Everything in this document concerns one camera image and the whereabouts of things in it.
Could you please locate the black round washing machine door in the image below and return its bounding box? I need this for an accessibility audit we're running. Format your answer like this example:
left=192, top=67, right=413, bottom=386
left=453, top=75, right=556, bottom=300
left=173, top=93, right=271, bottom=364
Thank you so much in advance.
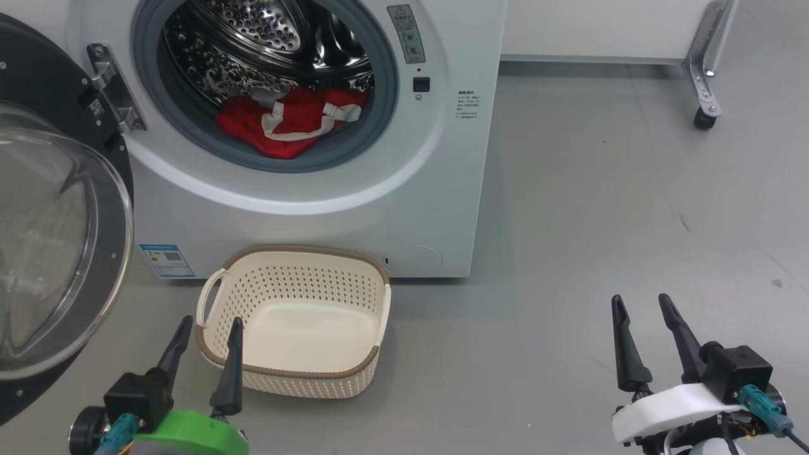
left=0, top=13, right=135, bottom=428

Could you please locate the white cart with metal leg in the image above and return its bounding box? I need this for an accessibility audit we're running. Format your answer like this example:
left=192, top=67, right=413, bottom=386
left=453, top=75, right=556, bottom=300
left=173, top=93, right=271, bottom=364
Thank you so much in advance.
left=499, top=0, right=740, bottom=121

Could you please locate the blue white energy label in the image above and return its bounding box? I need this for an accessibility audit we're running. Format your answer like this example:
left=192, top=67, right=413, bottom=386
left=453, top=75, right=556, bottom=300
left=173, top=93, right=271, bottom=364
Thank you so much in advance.
left=139, top=243, right=196, bottom=279

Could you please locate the left camera cable teal plug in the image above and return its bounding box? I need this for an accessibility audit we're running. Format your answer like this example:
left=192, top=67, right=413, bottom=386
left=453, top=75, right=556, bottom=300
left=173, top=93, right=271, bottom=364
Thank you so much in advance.
left=94, top=413, right=140, bottom=455

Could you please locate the white washing machine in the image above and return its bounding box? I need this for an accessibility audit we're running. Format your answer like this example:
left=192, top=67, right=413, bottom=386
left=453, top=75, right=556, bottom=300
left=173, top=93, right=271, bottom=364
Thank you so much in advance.
left=60, top=0, right=508, bottom=279

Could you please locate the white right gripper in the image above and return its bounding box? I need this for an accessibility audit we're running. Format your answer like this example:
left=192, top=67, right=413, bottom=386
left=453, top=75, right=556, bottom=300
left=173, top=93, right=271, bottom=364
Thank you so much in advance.
left=611, top=293, right=747, bottom=444

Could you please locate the red white striped garment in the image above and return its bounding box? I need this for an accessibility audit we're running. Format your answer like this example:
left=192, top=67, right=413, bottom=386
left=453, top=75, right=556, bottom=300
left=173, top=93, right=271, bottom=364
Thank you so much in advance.
left=216, top=88, right=369, bottom=160

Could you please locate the grey warning sticker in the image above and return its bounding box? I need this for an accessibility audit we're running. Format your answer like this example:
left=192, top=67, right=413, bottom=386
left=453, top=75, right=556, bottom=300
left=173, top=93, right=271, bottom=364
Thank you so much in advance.
left=387, top=4, right=426, bottom=64

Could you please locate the cream perforated laundry basket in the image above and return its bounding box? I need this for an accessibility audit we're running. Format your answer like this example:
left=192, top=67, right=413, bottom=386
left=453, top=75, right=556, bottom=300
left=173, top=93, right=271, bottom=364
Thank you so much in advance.
left=195, top=245, right=392, bottom=400

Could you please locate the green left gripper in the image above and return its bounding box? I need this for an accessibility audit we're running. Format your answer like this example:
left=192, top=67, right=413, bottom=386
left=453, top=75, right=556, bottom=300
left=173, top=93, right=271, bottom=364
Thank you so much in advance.
left=132, top=315, right=250, bottom=455

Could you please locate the steel washing machine drum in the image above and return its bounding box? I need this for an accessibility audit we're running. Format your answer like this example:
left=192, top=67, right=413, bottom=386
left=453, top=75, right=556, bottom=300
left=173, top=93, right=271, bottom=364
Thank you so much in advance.
left=163, top=0, right=376, bottom=108

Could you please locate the small printed text sticker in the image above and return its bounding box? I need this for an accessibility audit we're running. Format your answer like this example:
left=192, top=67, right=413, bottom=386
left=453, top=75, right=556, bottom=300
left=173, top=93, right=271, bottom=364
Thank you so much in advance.
left=456, top=88, right=482, bottom=121

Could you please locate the metal door hinge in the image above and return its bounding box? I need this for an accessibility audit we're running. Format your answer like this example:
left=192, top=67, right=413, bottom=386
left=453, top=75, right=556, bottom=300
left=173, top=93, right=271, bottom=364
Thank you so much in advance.
left=87, top=42, right=148, bottom=134

